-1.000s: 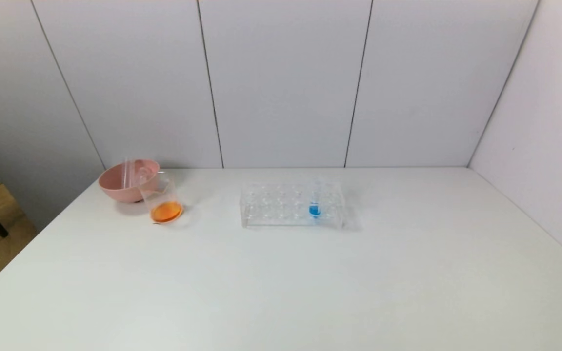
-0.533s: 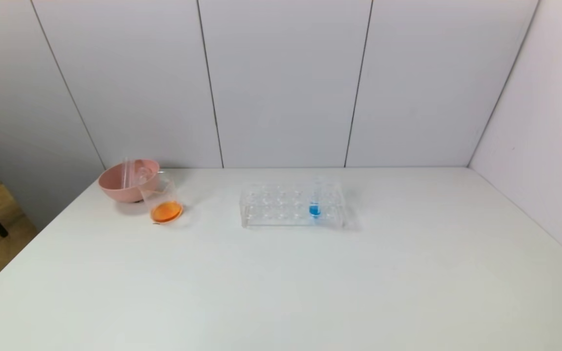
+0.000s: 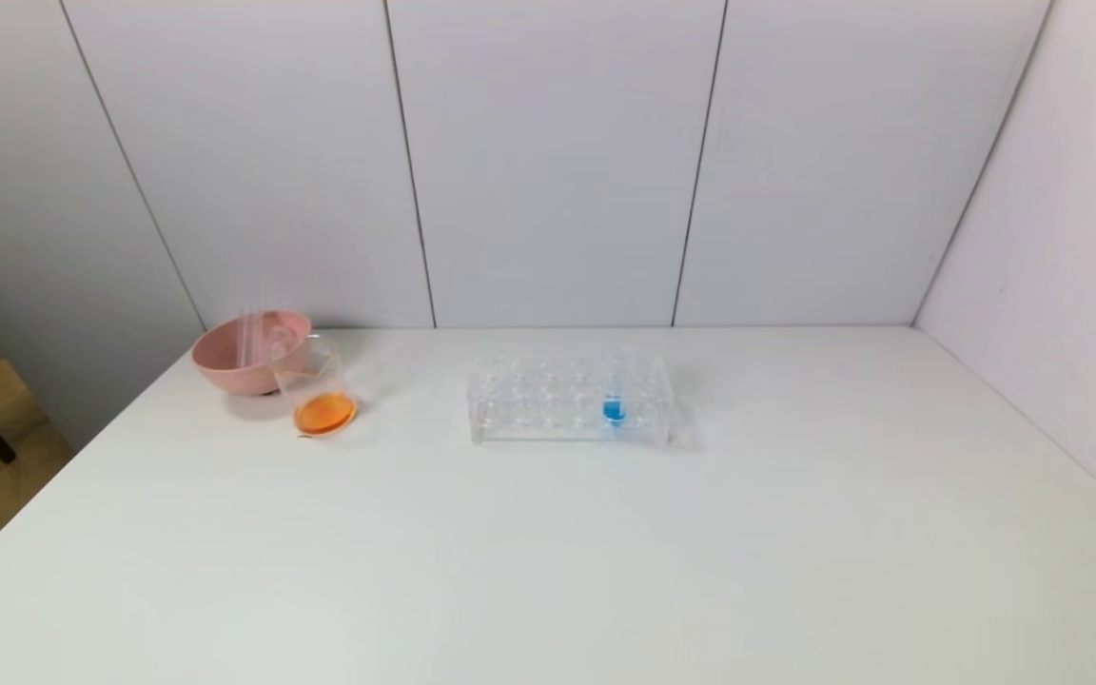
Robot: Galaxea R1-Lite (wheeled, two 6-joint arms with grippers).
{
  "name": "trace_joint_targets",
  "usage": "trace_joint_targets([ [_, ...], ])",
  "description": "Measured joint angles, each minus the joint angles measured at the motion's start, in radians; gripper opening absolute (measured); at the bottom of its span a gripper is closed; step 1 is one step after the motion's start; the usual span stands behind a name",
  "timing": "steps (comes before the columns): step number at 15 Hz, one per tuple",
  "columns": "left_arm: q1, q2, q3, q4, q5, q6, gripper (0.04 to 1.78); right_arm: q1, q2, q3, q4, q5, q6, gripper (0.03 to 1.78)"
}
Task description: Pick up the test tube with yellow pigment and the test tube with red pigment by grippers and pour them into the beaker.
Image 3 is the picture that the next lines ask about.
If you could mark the test tube with yellow pigment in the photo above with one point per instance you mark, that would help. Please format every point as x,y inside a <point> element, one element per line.
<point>250,338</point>

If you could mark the clear acrylic test tube rack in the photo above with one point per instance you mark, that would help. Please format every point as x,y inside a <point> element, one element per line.
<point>529,409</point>

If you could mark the test tube with red pigment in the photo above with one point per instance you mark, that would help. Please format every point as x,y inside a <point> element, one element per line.
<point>279,341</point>

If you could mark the pink plastic bowl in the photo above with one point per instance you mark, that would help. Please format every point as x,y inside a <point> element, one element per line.
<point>225,366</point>

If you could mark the clear glass beaker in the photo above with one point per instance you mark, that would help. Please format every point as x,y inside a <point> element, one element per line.
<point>324,412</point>

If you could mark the test tube with blue pigment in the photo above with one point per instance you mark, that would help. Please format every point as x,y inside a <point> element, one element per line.
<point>614,409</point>

